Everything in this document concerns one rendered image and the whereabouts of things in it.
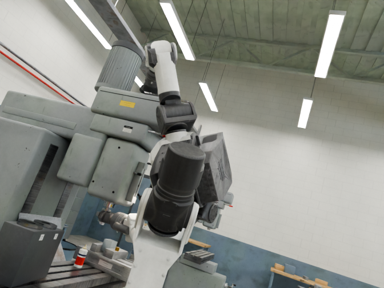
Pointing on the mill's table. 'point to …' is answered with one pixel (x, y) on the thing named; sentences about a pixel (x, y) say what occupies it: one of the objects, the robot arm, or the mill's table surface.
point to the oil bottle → (80, 257)
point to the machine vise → (96, 255)
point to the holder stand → (27, 250)
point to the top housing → (127, 106)
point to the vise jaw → (115, 254)
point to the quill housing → (116, 171)
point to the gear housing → (126, 131)
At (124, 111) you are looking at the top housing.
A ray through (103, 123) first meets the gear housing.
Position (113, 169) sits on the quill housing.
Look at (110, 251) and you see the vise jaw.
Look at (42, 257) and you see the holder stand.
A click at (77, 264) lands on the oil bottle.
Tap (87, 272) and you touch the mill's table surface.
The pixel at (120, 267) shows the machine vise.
